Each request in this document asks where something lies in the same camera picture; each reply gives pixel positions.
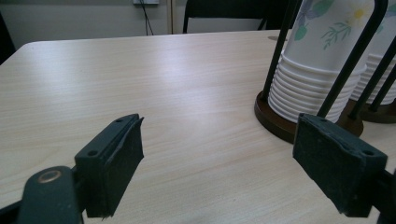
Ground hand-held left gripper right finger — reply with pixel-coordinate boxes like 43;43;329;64
292;113;389;218

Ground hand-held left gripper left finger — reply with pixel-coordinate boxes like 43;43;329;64
74;113;145;218

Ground black wire cup holder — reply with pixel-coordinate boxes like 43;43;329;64
253;0;389;145
348;36;396;124

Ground stack of floral paper cups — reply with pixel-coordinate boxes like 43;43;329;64
267;0;375;124
350;3;396;105

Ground black chair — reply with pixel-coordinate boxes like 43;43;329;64
182;0;301;35

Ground black cable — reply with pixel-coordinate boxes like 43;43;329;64
138;0;155;36

